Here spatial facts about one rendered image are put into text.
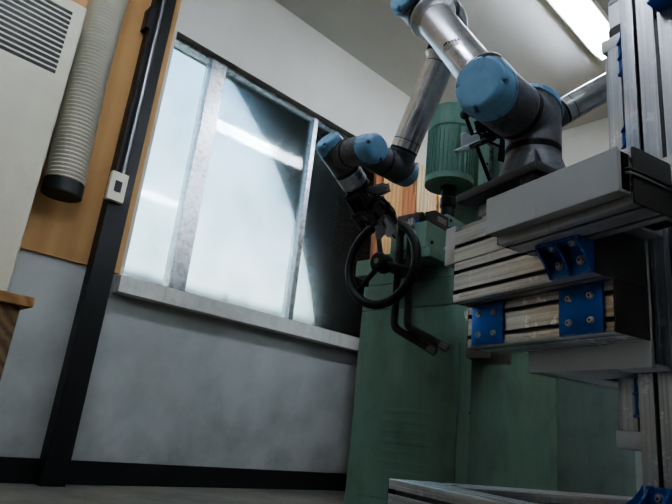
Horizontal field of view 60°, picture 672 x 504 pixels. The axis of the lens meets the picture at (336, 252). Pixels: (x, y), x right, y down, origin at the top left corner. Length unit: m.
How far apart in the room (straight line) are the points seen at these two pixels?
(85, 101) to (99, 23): 0.37
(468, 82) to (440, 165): 0.92
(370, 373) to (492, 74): 1.09
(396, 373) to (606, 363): 0.86
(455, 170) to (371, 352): 0.70
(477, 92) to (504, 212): 0.28
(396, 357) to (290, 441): 1.44
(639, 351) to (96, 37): 2.35
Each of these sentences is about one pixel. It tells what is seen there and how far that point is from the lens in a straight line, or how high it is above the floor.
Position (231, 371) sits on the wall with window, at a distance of 2.96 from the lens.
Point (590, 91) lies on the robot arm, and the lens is 1.78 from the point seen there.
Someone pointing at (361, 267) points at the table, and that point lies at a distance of 2.07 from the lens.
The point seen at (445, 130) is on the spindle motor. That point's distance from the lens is 2.18.
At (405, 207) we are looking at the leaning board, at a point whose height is 1.78.
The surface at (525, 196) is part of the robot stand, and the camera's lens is 1.01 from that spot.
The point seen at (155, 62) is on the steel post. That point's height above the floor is 1.87.
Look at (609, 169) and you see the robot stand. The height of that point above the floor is 0.70.
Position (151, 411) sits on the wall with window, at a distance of 2.76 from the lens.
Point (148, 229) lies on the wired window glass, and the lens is 2.88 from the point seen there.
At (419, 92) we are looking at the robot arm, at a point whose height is 1.16.
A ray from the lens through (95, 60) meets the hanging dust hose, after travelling 2.72.
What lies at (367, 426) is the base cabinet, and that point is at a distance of 1.93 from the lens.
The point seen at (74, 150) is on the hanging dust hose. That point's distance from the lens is 2.55.
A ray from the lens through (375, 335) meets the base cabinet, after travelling 1.96.
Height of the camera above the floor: 0.30
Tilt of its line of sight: 17 degrees up
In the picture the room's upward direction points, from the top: 6 degrees clockwise
